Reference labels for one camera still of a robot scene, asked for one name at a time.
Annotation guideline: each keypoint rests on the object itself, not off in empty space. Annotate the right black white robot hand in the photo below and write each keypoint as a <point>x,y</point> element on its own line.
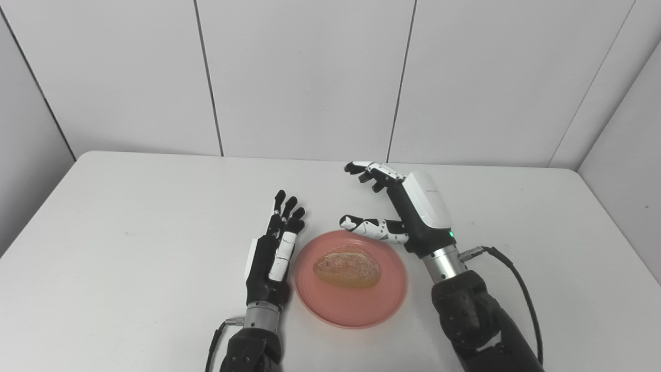
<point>421,212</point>

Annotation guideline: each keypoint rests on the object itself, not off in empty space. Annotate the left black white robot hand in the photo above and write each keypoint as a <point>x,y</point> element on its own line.
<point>268,263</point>

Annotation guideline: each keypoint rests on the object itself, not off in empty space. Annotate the golden bread roll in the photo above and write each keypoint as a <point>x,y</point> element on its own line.
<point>347,267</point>

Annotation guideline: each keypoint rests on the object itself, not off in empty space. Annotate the pink round plate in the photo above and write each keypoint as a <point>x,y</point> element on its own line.
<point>351,307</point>

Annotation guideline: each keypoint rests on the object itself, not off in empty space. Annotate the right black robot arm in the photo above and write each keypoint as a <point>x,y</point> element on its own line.
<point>475,315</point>

